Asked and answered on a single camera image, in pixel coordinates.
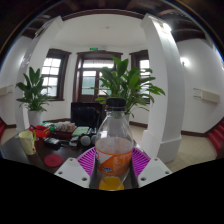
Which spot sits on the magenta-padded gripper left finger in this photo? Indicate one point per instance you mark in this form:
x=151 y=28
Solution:
x=71 y=170

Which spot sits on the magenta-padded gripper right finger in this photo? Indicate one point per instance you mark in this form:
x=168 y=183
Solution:
x=155 y=170

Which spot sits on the clear bottle with orange label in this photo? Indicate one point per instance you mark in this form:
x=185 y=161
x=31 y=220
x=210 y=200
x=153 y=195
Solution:
x=114 y=150

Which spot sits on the flat round red coaster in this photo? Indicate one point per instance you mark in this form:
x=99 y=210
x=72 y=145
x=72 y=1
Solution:
x=53 y=160

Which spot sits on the black handheld device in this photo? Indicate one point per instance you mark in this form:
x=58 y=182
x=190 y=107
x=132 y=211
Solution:
x=52 y=142

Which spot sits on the green packet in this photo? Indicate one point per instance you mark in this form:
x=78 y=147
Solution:
x=80 y=131

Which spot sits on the dark tray of snack packets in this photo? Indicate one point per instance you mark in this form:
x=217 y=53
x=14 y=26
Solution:
x=64 y=130

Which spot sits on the red box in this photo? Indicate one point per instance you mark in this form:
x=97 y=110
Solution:
x=40 y=131

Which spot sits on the green box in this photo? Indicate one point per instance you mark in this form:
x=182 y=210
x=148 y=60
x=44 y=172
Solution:
x=48 y=125

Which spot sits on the pale yellow cup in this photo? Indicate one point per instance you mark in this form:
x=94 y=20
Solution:
x=27 y=143

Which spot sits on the black chair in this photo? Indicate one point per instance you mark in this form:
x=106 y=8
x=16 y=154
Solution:
x=83 y=115

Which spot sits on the potted plant in tall white pot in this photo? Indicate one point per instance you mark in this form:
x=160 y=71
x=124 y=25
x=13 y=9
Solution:
x=33 y=96

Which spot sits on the dark wooden double door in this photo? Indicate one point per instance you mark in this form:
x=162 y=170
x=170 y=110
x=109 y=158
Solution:
x=88 y=83

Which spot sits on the large potted plant in white pot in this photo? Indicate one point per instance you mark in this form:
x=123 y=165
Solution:
x=130 y=83

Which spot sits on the dark-framed window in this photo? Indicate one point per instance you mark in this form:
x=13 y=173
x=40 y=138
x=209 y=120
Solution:
x=51 y=73
x=144 y=63

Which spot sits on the green exit sign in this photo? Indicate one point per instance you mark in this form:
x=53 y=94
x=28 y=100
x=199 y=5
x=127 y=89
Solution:
x=93 y=49

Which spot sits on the white wall-mounted unit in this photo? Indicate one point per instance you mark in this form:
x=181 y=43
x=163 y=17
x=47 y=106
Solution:
x=209 y=96
x=6 y=90

